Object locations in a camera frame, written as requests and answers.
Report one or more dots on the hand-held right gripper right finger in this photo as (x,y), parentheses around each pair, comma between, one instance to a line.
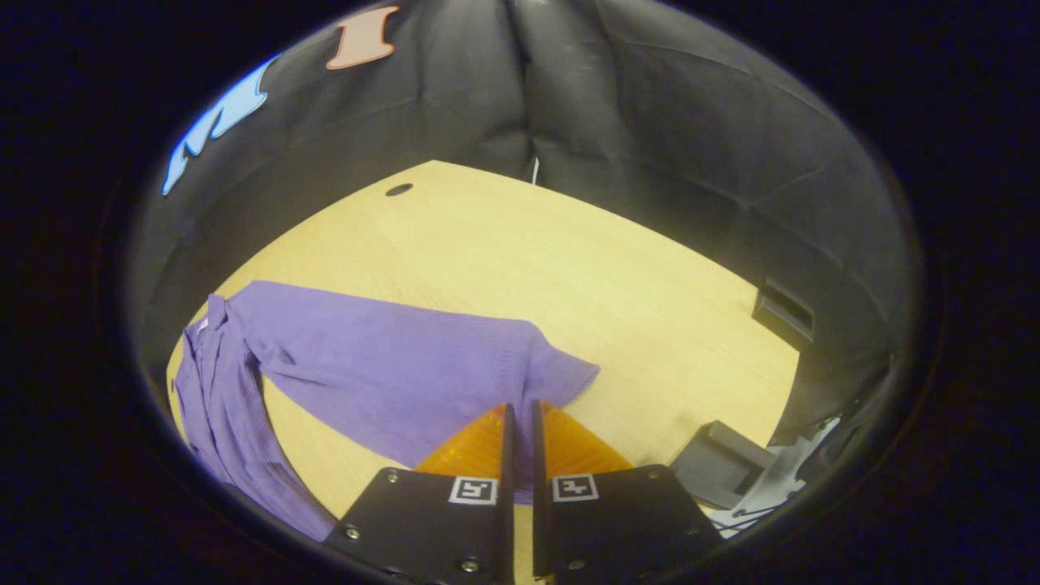
(539,487)

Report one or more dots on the purple button shirt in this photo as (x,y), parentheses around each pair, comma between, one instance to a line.
(382,366)

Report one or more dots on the black table grommet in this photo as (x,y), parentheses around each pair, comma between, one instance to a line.
(399,189)

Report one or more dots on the black backdrop cloth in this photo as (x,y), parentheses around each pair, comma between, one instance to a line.
(650,122)

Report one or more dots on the black box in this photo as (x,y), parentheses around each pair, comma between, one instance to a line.
(784,313)
(719,463)

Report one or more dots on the pale grey fabric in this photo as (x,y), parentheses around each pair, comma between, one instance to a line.
(784,479)

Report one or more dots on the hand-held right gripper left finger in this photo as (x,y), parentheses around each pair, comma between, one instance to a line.
(509,487)

